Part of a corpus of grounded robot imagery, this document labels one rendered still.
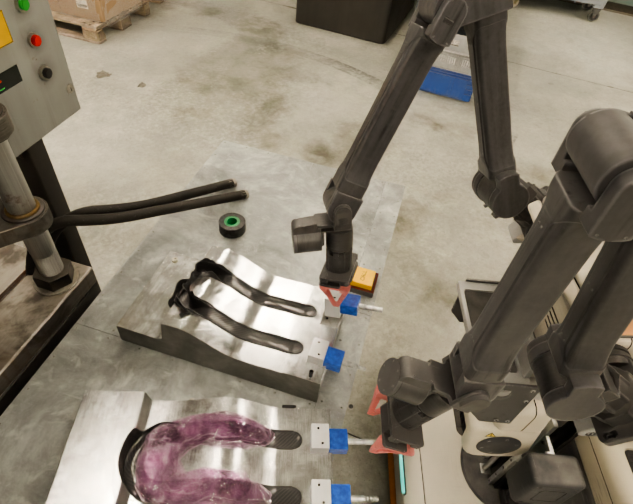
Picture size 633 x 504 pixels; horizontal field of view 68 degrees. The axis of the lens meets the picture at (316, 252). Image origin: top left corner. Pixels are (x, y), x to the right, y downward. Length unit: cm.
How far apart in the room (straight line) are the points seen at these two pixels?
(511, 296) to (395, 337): 169
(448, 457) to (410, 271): 110
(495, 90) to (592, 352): 48
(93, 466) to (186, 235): 71
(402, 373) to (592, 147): 40
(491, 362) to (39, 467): 89
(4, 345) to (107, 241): 138
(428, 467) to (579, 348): 109
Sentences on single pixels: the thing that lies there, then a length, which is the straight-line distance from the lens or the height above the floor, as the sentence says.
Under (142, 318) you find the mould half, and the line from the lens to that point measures 120.
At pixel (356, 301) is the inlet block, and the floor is 97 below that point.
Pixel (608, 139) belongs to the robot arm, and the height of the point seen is 162.
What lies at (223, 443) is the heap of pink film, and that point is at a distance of 98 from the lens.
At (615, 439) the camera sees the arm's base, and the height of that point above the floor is 117.
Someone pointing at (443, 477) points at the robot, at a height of 28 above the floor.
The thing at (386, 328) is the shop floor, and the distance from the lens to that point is 226.
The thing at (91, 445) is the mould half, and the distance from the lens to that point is 102.
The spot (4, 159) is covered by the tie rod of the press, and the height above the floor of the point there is 119.
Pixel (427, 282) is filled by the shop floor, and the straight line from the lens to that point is 251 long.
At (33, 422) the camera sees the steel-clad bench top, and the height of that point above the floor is 80.
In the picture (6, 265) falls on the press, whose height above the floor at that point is 79.
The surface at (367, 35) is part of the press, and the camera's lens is 491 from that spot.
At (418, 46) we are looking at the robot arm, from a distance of 85.
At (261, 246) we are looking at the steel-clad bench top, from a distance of 141.
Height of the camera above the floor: 182
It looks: 46 degrees down
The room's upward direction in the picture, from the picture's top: 8 degrees clockwise
